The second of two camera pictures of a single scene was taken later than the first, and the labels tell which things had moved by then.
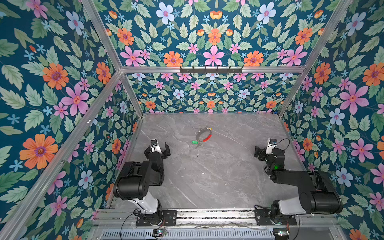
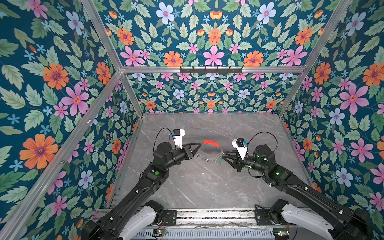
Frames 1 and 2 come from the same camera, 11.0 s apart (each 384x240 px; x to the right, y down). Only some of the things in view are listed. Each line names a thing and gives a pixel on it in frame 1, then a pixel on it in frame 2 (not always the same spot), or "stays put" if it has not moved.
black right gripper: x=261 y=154 to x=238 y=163
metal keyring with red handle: x=201 y=130 to x=207 y=142
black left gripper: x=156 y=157 to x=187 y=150
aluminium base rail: x=215 y=224 stays put
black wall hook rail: x=210 y=71 stays put
